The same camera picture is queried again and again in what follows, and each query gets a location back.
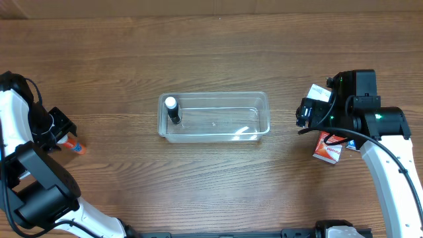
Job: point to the orange tube white cap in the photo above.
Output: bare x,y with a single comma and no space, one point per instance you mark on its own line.
72,144

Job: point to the red and white box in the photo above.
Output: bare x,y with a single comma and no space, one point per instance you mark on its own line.
329,153

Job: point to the white and blue box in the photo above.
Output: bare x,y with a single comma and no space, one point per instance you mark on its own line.
318,93

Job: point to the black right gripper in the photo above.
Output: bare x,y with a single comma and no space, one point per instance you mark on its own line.
316,108

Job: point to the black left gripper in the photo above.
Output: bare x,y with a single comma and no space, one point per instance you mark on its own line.
66,127

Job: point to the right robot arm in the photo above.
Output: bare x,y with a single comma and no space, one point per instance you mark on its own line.
354,112

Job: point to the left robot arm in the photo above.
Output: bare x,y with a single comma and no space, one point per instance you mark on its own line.
36,191

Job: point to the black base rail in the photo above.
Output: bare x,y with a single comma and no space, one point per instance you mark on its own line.
323,228

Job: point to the clear plastic container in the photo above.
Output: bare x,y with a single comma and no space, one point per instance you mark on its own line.
215,117

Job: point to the black bottle white cap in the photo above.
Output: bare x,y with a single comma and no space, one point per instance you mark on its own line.
173,110

